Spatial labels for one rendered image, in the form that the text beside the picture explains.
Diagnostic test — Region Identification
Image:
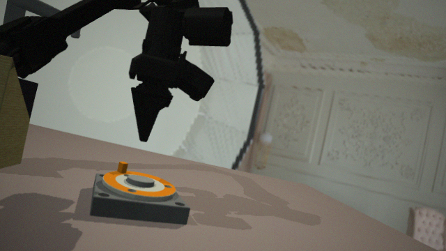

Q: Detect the orange round plate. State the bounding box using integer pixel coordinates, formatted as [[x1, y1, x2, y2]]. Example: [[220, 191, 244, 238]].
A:
[[102, 162, 176, 201]]

